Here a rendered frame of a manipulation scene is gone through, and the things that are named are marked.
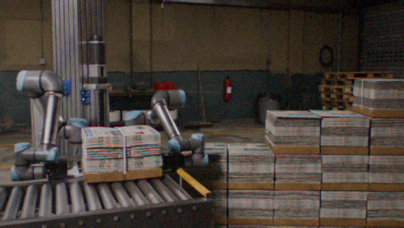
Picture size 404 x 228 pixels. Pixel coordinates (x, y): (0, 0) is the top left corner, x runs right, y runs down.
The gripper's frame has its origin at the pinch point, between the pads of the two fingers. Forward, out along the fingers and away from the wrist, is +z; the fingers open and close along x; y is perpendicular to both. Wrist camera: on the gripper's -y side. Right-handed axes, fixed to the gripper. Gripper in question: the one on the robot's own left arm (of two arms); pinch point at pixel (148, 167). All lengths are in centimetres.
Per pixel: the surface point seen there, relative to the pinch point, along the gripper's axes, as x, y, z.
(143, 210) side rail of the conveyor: 64, 1, 17
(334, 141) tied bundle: 21, 12, -111
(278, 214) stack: 8, -35, -81
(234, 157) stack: -3, 1, -55
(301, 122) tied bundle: 12, 24, -93
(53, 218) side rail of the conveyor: 63, 1, 51
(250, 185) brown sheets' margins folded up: 1, -17, -65
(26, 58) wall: -672, 64, 98
